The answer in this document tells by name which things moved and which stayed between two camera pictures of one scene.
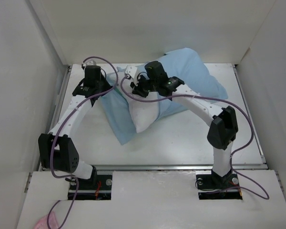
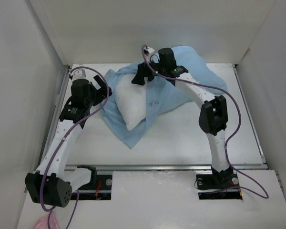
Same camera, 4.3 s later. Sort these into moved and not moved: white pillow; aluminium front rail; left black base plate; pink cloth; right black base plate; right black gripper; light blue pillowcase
Moved: light blue pillowcase; right black gripper; white pillow
Not moved: pink cloth; left black base plate; aluminium front rail; right black base plate
